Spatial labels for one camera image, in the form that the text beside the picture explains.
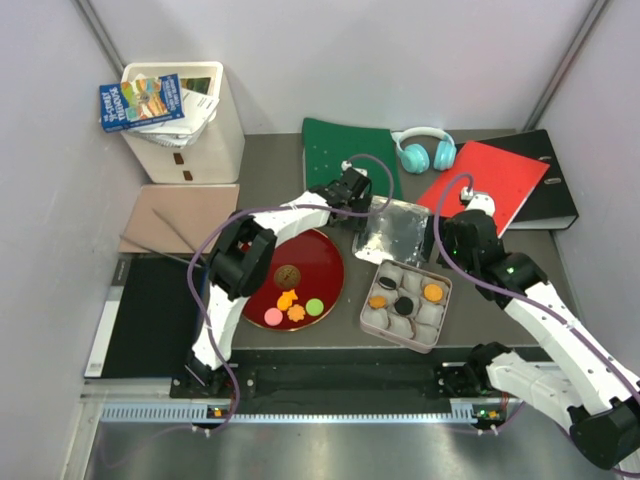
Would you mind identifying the silver tin lid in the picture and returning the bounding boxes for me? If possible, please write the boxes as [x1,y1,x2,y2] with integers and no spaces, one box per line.
[352,199,432,267]

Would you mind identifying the orange round cookie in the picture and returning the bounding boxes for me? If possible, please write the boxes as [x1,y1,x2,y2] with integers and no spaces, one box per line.
[423,283,444,304]

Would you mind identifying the black sandwich cookie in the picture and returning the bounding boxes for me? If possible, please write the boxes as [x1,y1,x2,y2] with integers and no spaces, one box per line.
[378,276,397,290]
[394,296,415,317]

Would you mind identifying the orange flower cookie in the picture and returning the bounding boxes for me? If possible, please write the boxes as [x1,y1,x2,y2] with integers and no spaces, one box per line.
[287,304,306,323]
[368,295,389,310]

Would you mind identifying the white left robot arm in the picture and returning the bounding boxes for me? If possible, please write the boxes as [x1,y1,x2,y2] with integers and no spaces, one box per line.
[185,167,371,397]

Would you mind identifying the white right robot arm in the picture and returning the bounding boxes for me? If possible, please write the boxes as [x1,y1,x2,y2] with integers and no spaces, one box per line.
[434,187,639,470]

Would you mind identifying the teal headphones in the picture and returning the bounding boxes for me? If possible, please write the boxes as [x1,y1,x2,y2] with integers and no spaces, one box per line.
[391,127,457,174]

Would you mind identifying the red folder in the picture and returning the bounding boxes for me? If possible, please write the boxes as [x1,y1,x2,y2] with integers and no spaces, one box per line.
[417,141,550,237]

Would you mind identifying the red round lacquer tray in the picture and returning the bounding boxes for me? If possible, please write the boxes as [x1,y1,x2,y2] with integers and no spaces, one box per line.
[242,229,345,332]

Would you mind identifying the pink cookie tin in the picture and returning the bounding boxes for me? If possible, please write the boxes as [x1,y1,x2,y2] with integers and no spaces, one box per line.
[360,260,453,354]

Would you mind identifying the green round cookie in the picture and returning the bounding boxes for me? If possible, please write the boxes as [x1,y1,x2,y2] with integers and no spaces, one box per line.
[305,298,324,317]

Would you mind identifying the orange fish cookie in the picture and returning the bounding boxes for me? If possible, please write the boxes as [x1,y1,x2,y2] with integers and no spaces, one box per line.
[276,289,298,312]

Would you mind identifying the white storage bin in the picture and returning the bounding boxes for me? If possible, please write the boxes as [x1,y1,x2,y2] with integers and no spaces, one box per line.
[122,61,245,184]

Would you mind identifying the pink round cookie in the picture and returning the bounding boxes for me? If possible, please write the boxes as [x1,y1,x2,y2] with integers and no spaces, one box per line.
[264,307,283,327]

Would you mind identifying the white papers in bin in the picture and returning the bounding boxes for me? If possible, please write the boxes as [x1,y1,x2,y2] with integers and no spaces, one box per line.
[127,77,219,149]

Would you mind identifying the blue treehouse book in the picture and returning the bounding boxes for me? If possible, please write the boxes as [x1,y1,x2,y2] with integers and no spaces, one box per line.
[99,74,185,133]

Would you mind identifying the green ring binder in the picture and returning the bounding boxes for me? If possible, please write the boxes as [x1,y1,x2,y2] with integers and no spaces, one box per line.
[302,118,404,200]

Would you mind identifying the black ring binder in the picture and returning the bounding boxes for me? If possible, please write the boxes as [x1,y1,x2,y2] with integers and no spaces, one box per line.
[474,130,578,230]

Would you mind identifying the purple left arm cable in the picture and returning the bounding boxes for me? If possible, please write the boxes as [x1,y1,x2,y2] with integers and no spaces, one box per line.
[187,153,396,432]

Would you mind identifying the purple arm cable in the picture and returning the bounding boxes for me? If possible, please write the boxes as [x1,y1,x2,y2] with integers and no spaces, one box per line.
[432,172,640,476]
[187,153,396,432]

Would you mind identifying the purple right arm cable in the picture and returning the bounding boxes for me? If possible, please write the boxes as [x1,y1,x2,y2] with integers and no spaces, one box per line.
[432,172,640,476]

